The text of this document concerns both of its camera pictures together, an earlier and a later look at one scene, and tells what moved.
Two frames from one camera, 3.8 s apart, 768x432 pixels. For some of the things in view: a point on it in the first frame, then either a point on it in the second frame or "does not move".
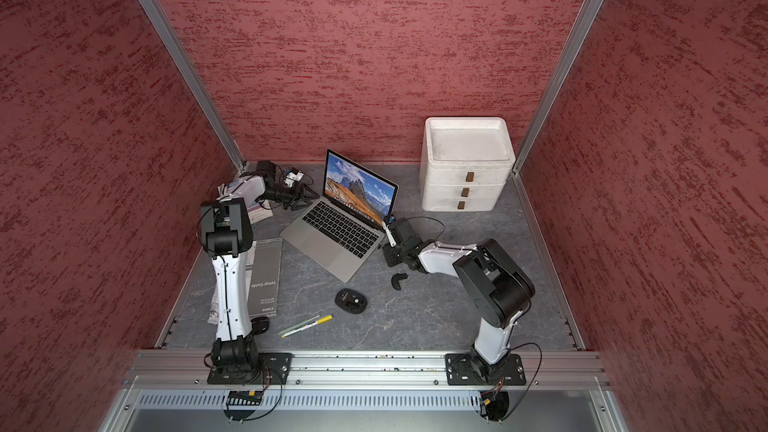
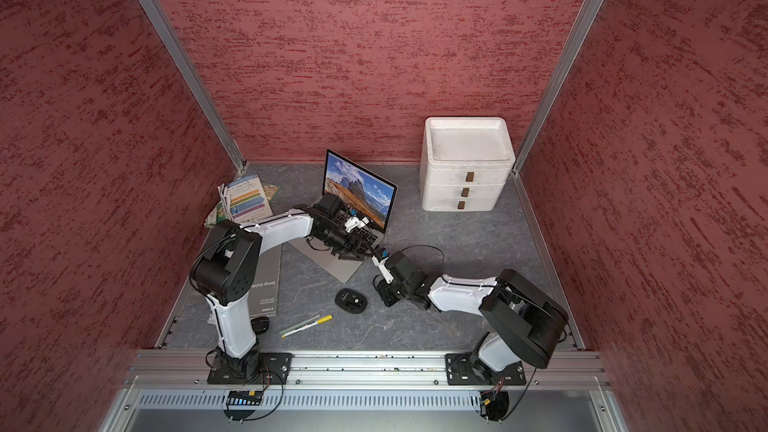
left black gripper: [296, 197] -> [346, 249]
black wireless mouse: [351, 301] does not move
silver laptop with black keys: [342, 232] does not move
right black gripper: [391, 261] -> [383, 289]
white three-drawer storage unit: [465, 163] does not move
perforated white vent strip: [320, 400] does not move
